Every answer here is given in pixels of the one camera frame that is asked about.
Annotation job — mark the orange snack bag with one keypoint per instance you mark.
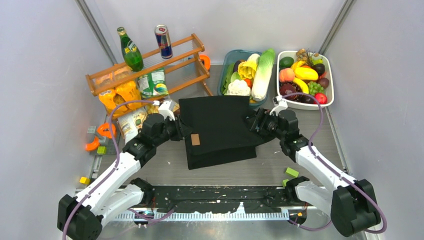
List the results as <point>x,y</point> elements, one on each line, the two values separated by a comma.
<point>123,93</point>

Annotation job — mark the yellow lettuce head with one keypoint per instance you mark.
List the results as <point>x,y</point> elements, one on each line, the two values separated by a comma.
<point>247,69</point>

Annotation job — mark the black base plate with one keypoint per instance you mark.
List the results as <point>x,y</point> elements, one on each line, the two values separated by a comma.
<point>218,199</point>

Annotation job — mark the teal vegetable basket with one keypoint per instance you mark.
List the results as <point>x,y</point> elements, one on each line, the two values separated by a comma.
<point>230,73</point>

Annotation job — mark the wooden shelf rack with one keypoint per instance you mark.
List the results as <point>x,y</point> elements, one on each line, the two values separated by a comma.
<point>186,53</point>

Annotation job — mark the green avocado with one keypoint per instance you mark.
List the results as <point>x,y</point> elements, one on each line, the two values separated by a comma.
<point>286,62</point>

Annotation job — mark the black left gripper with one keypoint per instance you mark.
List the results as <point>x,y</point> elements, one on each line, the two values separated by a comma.
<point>182,130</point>

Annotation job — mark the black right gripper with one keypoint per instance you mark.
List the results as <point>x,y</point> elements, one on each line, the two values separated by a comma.
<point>259,119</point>

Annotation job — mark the green grapes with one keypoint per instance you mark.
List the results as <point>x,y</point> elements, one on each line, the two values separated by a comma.
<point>315,88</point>

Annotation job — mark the orange toy arch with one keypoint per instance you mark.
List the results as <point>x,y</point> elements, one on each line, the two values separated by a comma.
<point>107,130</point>

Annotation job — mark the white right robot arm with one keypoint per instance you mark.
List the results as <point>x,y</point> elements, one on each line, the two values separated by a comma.
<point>350,203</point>

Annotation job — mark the black tote bag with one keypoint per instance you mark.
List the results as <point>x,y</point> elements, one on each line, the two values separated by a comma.
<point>220,133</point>

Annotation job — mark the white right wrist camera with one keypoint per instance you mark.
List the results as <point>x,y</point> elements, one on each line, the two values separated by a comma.
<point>280,104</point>

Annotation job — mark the white cauliflower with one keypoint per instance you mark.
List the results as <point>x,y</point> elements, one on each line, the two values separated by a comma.
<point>238,88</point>

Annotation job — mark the yellow banana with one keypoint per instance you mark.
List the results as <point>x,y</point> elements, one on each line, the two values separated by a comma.
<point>303,86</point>

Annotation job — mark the green white snack bag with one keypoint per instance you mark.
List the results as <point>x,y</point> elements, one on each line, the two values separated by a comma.
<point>153,84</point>

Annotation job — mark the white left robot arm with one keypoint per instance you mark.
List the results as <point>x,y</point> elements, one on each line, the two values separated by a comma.
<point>84,216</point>

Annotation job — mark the blue red drink can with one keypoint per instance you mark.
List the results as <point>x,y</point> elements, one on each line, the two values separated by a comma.
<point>163,40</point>

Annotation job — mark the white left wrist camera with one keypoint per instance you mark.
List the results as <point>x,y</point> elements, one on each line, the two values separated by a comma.
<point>166,109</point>

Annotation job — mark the red apple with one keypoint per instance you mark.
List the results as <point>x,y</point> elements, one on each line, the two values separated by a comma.
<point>321,98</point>

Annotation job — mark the green toy block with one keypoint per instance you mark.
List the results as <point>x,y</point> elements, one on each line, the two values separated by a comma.
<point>291,172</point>

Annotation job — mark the green glass bottle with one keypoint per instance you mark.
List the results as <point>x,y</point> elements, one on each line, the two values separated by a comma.
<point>130,52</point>

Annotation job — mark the white brown snack bag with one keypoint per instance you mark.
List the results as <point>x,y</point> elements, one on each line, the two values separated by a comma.
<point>131,122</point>

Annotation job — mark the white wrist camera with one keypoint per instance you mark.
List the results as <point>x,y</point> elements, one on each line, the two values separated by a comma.
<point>166,109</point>
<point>280,104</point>

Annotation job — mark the peach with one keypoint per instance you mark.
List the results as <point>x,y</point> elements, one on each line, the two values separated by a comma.
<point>286,75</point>

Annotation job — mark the yellow mango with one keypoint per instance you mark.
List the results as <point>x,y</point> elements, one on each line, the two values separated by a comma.
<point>304,73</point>

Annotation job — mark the yellow toy block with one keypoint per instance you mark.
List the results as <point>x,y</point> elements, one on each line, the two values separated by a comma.
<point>85,180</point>

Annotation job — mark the napa cabbage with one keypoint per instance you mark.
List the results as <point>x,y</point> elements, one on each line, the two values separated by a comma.
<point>263,75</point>

